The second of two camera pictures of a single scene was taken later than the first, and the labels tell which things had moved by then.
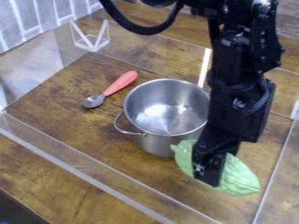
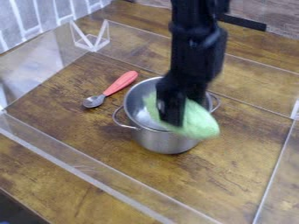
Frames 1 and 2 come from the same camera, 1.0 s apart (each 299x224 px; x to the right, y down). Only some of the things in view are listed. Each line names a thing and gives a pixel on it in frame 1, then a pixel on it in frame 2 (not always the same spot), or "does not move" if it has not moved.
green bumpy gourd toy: (239, 180) → (201, 123)
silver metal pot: (167, 110) does not move
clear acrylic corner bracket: (91, 42) does not move
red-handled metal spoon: (94, 101) does not move
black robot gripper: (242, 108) → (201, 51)
